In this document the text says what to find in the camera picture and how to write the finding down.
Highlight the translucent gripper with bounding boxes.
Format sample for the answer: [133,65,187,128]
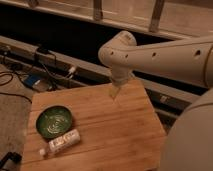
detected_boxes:
[109,79,128,99]

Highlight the white plastic bottle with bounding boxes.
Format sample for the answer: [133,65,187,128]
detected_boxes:
[39,129,81,157]

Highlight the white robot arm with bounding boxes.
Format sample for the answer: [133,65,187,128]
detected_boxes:
[98,31,213,171]

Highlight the green ceramic bowl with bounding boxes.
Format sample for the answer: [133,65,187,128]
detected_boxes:
[36,105,73,139]

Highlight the white plug connector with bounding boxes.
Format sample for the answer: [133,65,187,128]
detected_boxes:
[67,66,77,78]

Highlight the black power adapter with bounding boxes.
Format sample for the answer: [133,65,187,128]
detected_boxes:
[36,46,50,55]

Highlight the blue box on floor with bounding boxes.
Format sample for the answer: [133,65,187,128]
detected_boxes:
[23,75,41,88]

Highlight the black cable on floor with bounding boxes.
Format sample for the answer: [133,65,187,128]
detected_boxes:
[0,71,33,104]

